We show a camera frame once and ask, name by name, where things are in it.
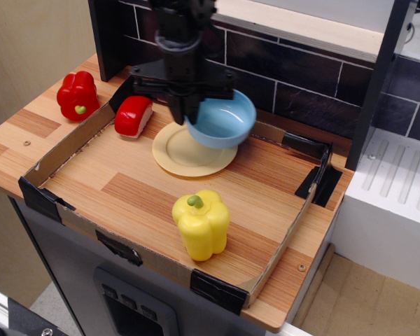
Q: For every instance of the black side panel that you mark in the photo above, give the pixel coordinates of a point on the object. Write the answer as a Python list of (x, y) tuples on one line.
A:
[(113, 24)]

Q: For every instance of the light blue bowl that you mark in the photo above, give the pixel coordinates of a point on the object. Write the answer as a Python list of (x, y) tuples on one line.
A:
[(223, 123)]

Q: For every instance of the cardboard fence with black tape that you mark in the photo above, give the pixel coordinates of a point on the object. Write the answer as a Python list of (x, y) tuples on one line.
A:
[(278, 188)]

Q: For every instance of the red and white toy sushi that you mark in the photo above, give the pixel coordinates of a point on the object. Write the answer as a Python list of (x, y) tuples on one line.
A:
[(132, 116)]

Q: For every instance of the white toy sink drainboard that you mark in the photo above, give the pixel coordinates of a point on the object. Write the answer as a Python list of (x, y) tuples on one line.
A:
[(378, 225)]

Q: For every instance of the grey oven control panel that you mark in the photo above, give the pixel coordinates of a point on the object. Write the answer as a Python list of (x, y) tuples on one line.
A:
[(133, 311)]

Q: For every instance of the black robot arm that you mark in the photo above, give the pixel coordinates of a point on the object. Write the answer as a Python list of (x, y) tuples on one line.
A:
[(182, 17)]

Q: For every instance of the red toy bell pepper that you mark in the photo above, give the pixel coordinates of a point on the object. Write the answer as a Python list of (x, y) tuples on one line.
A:
[(77, 96)]

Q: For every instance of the cream yellow plate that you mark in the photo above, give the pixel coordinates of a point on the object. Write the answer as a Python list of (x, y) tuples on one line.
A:
[(178, 153)]

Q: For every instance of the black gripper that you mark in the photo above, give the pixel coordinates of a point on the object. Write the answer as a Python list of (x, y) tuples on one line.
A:
[(184, 75)]

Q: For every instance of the yellow toy bell pepper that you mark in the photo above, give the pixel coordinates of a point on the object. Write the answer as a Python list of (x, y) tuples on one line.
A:
[(203, 220)]

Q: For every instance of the dark grey shelf post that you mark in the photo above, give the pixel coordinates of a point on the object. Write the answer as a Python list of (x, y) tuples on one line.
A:
[(392, 44)]

